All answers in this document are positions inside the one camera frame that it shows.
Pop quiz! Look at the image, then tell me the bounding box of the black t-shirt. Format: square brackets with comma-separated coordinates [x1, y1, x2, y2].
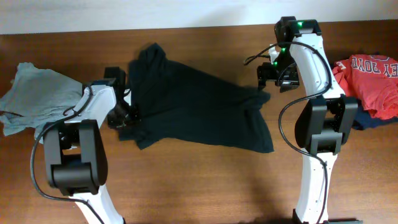
[119, 44, 274, 153]

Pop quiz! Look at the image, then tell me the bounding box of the red printed t-shirt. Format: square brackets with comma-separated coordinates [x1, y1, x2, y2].
[332, 54, 397, 119]

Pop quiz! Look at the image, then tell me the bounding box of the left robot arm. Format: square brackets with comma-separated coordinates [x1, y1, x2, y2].
[41, 67, 139, 223]

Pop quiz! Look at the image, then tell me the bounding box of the grey t-shirt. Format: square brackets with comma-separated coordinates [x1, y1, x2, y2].
[1, 62, 83, 138]

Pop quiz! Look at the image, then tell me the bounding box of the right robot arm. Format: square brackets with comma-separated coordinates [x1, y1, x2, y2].
[257, 16, 358, 224]

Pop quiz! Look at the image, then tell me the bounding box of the navy blue garment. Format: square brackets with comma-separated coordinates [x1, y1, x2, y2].
[351, 52, 398, 131]

